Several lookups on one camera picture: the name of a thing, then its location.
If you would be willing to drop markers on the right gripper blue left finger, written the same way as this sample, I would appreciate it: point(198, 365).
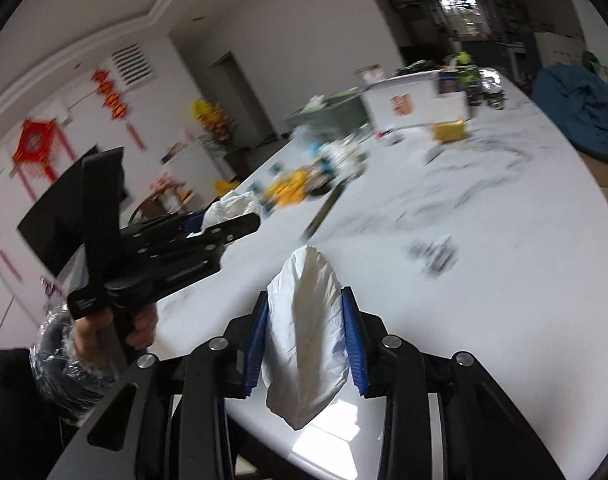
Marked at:
point(255, 343)

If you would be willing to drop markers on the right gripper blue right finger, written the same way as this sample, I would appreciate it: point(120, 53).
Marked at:
point(356, 341)

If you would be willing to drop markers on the white plastic bag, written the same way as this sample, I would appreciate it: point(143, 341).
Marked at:
point(305, 363)

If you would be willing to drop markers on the person left hand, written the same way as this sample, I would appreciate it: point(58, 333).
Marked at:
point(95, 340)

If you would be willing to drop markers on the wooden chair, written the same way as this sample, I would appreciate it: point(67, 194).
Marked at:
point(167, 196)

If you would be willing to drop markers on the black television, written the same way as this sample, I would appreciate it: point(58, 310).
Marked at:
point(51, 227)

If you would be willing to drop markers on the white crumpled tissue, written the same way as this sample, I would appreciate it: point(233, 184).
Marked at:
point(230, 206)

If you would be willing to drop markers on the red chinese knot decoration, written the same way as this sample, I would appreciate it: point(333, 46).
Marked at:
point(106, 89)

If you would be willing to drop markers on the yellow flower plant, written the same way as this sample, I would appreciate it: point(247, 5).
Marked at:
point(217, 129)

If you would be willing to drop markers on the yellow toy car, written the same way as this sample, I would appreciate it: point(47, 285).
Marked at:
point(289, 189)

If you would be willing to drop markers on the green tissue box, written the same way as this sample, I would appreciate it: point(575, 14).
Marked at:
point(333, 118)

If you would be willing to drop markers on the small yellow box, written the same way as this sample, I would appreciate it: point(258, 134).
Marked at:
point(449, 132)

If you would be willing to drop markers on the white box with bunny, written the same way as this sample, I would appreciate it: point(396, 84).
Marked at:
point(413, 101)

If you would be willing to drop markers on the green frog toy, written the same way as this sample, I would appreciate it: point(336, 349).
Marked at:
point(469, 76)

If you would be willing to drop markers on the blue bean bag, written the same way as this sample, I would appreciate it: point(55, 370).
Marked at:
point(576, 101)

